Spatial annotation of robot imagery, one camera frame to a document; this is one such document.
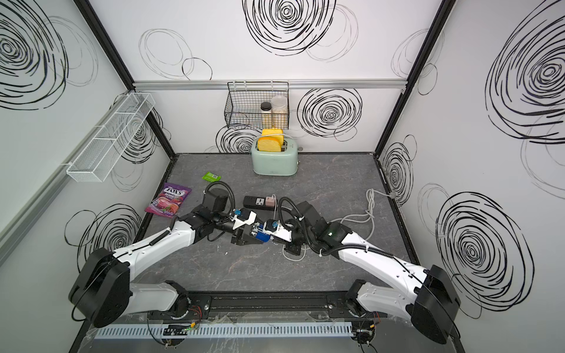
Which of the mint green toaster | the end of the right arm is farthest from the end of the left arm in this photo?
the mint green toaster

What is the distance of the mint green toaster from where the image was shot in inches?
39.9

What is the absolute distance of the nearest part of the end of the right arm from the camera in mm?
571

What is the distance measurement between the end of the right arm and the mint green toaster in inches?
17.3
